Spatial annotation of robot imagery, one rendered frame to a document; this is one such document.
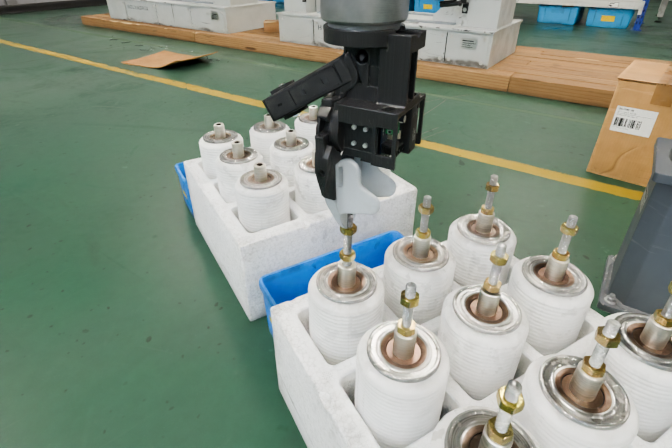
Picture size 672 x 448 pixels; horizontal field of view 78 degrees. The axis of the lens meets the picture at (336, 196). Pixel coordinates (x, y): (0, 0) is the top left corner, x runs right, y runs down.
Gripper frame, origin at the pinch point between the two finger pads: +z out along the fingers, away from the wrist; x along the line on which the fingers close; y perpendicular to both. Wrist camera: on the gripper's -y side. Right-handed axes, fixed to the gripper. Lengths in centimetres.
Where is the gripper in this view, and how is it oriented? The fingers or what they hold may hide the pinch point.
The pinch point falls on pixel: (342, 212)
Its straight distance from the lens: 47.2
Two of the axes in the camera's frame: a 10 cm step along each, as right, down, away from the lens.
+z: 0.0, 8.6, 5.0
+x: 4.9, -4.4, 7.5
